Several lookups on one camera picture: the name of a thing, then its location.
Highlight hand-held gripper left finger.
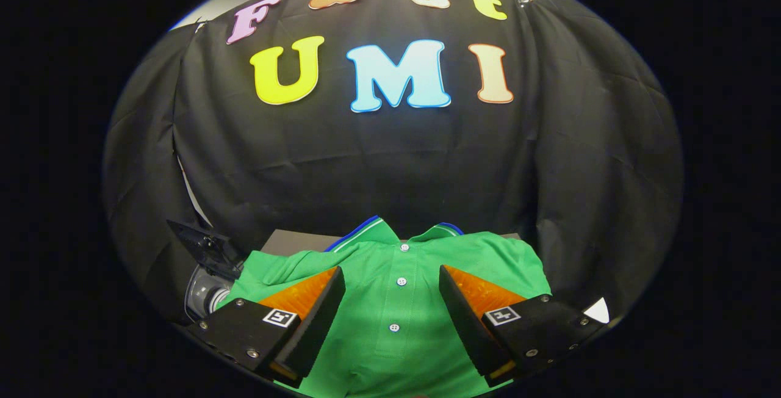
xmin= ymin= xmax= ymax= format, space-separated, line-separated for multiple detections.
xmin=186 ymin=266 xmax=346 ymax=388

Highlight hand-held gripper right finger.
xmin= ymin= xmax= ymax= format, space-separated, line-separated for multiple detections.
xmin=439 ymin=265 xmax=606 ymax=388

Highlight green polo shirt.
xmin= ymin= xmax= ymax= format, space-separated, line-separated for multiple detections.
xmin=217 ymin=215 xmax=553 ymax=398

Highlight dark washing machine lid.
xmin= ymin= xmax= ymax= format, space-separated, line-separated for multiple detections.
xmin=167 ymin=219 xmax=246 ymax=281

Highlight white paper sheet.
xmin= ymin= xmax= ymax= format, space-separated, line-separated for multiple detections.
xmin=583 ymin=297 xmax=610 ymax=325

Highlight black backdrop cloth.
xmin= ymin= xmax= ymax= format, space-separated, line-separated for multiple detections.
xmin=103 ymin=0 xmax=684 ymax=325

